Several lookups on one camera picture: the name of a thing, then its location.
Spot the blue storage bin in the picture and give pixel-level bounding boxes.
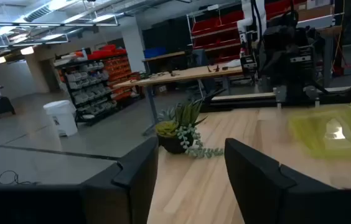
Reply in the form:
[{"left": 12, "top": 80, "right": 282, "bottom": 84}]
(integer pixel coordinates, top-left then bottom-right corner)
[{"left": 143, "top": 47, "right": 168, "bottom": 59}]

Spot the shelf rack with bins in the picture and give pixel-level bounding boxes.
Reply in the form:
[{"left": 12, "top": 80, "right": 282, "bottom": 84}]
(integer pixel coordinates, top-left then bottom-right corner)
[{"left": 53, "top": 44, "right": 142, "bottom": 126}]

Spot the red bin shelving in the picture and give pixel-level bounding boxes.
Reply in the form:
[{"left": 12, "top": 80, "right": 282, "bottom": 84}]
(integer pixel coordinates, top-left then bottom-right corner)
[{"left": 187, "top": 0, "right": 344, "bottom": 65}]

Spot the black aluminium table frame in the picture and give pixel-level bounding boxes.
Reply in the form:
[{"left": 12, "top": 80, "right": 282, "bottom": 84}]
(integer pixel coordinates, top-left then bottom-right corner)
[{"left": 200, "top": 71, "right": 351, "bottom": 113}]

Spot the white trash bin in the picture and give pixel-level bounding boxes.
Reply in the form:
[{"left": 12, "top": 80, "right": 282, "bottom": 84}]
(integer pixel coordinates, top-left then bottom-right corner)
[{"left": 42, "top": 100, "right": 79, "bottom": 138}]

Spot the yellow transparent pencil case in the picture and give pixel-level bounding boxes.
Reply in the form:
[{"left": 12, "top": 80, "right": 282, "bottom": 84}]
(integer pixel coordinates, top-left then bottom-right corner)
[{"left": 287, "top": 98, "right": 351, "bottom": 160}]

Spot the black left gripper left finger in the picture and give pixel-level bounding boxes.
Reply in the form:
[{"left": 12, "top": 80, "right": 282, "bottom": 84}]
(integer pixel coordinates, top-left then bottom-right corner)
[{"left": 80, "top": 136, "right": 159, "bottom": 224}]

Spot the potted succulent plant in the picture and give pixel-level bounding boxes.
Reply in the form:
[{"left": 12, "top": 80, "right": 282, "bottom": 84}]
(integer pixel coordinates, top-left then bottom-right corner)
[{"left": 155, "top": 99, "right": 225, "bottom": 160}]

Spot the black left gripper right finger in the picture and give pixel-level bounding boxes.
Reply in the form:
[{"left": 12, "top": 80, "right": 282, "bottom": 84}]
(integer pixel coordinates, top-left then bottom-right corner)
[{"left": 224, "top": 138, "right": 347, "bottom": 224}]

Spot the wooden workbench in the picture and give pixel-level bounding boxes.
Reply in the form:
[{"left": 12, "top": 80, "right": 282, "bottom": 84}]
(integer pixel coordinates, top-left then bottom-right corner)
[{"left": 112, "top": 63, "right": 245, "bottom": 136}]

